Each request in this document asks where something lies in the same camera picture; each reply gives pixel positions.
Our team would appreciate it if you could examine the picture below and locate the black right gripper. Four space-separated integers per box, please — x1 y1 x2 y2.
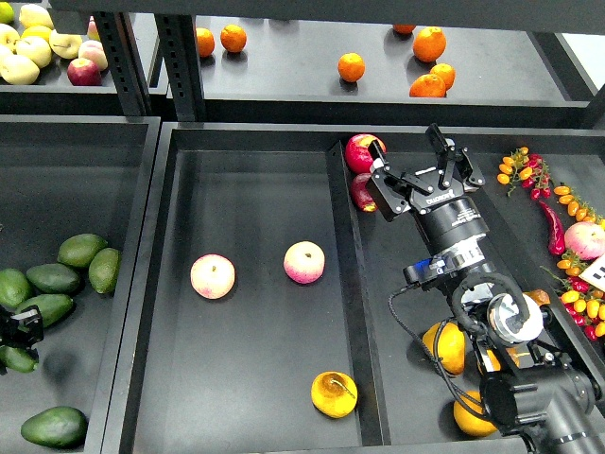
366 123 489 255

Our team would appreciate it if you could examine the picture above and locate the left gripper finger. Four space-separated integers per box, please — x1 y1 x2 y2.
1 306 43 350

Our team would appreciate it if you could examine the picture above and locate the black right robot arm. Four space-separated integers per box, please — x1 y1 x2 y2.
366 125 604 453

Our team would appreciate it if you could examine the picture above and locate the green avocado left edge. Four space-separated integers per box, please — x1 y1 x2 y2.
15 293 74 328

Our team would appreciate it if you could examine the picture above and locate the green avocado upper pile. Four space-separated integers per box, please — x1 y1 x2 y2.
57 233 109 269

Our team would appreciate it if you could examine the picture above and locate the yellow pear with brown stem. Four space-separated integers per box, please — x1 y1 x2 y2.
477 348 522 375

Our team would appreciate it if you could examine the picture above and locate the pale yellow pear front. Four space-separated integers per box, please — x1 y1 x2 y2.
1 55 40 85

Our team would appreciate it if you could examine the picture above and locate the dark red apple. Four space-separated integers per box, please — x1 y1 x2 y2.
350 173 377 213

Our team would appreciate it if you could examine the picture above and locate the bright red apple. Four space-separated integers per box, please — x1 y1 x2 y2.
344 133 387 174

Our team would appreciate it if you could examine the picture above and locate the orange front right shelf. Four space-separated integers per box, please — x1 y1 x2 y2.
408 74 446 97

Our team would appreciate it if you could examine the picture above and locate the orange behind front orange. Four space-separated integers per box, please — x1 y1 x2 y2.
430 63 456 91

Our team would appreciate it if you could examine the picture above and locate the black upper shelf tray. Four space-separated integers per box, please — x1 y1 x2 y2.
199 18 603 128

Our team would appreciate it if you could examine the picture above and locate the cherry tomato bunch upper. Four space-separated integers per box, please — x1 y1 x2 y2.
496 147 551 201

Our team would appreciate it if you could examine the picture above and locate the cherry tomato bunch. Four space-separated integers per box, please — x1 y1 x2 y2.
541 251 604 341
496 147 551 201

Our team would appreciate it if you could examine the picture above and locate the orange on shelf centre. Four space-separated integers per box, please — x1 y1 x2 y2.
337 52 366 83

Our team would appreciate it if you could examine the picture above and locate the large orange on shelf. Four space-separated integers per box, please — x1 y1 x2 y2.
412 26 447 62

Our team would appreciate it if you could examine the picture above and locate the pink apple centre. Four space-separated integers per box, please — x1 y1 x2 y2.
284 241 325 285

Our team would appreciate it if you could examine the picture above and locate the pink apple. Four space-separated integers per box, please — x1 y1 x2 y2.
190 253 235 300
284 241 325 285

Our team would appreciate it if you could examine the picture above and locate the orange at shelf back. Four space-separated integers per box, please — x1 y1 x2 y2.
392 24 416 35

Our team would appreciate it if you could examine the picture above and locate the red chili pepper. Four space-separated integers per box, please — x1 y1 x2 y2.
538 201 565 256

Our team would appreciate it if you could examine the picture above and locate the black left tray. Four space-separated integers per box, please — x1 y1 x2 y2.
1 115 160 453

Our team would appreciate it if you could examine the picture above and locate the pink apple right tray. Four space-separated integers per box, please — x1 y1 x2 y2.
563 221 604 260

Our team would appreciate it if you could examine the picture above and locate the pink apple left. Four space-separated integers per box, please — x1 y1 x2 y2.
190 253 235 300

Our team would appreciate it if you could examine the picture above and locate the white label card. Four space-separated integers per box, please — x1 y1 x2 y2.
579 255 605 291

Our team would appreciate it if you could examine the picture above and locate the cherry tomato bunch lower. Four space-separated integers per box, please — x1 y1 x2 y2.
541 251 604 341

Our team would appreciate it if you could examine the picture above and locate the orange on shelf left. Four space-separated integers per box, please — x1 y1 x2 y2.
220 25 247 53

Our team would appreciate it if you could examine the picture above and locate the black centre tray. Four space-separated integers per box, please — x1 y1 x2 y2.
100 121 605 454

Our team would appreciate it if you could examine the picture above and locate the red apple on shelf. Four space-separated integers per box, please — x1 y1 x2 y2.
67 58 102 86

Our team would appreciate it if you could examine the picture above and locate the pale yellow apple middle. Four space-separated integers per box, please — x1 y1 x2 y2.
15 36 53 69

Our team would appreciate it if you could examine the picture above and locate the green avocado by tray wall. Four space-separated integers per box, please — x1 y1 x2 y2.
88 248 121 294

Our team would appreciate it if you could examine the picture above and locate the orange cherry tomato string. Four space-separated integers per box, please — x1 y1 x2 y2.
552 183 605 228

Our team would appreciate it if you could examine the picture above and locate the orange behind post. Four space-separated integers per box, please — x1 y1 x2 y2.
196 27 216 59

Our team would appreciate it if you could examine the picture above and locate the black shelf post right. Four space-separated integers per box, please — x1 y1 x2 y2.
154 13 206 122

